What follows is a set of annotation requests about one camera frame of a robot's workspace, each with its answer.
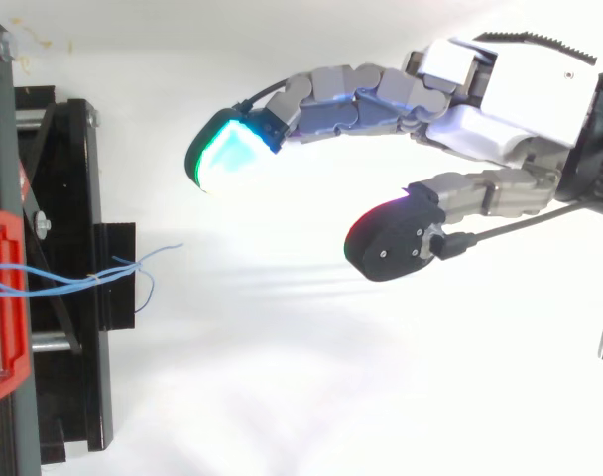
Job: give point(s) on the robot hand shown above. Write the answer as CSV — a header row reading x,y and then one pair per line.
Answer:
x,y
505,99

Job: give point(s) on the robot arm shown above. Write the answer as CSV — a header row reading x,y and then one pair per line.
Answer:
x,y
595,144

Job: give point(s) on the black stand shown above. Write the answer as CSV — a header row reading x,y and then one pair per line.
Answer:
x,y
68,277

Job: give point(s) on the red bin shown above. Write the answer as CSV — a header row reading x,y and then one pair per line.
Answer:
x,y
6,302

